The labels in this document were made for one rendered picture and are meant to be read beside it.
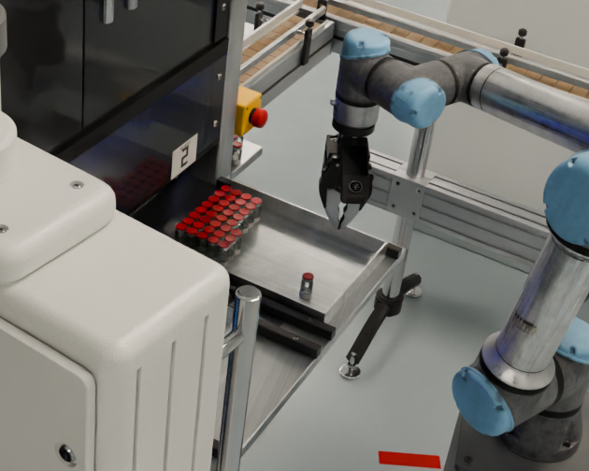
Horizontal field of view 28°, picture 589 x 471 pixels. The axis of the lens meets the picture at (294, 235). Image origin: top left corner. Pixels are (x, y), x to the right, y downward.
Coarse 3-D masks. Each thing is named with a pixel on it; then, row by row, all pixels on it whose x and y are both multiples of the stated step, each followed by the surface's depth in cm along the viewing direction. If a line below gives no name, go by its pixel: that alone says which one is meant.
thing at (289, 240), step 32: (256, 192) 228; (256, 224) 225; (288, 224) 226; (320, 224) 225; (256, 256) 216; (288, 256) 218; (320, 256) 219; (352, 256) 220; (384, 256) 221; (288, 288) 210; (320, 288) 211; (352, 288) 209; (320, 320) 201
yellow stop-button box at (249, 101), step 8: (240, 88) 237; (240, 96) 234; (248, 96) 234; (256, 96) 235; (240, 104) 232; (248, 104) 232; (256, 104) 235; (240, 112) 232; (248, 112) 233; (240, 120) 233; (248, 120) 234; (240, 128) 234; (248, 128) 236
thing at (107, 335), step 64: (0, 192) 102; (64, 192) 103; (0, 256) 96; (64, 256) 102; (128, 256) 103; (192, 256) 104; (0, 320) 97; (64, 320) 95; (128, 320) 96; (192, 320) 100; (0, 384) 100; (64, 384) 95; (128, 384) 95; (192, 384) 105; (0, 448) 105; (64, 448) 99; (128, 448) 100; (192, 448) 111
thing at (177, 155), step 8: (184, 144) 214; (192, 144) 217; (176, 152) 212; (184, 152) 215; (192, 152) 218; (176, 160) 213; (184, 160) 216; (192, 160) 219; (176, 168) 214; (184, 168) 217
